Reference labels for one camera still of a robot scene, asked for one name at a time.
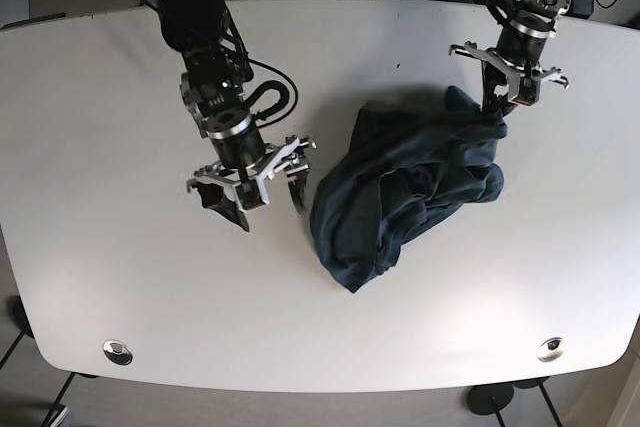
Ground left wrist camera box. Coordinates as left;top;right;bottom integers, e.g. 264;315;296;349
512;76;540;106

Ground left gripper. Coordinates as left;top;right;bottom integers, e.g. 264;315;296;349
448;42;569;117

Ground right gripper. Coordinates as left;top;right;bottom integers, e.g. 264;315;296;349
187;131;317;232

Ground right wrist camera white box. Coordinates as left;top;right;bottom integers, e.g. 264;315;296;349
234;178;270;212

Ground black round stand base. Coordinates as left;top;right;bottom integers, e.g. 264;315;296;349
465;383;514;416

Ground silver table grommet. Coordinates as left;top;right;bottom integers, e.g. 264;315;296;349
536;337;565;363
102;339;133;366

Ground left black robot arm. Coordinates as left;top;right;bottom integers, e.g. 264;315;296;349
449;0;572;116

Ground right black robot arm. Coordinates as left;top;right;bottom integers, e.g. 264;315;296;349
148;0;315;230

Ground right silver table grommet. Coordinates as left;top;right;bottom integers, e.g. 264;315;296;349
536;337;565;363

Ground dark blue T-shirt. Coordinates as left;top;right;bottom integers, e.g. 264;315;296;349
309;86;508;293

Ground left silver table grommet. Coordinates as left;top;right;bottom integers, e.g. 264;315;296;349
102;339;133;366

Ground black table leg left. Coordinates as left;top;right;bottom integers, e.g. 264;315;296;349
0;296;34;369

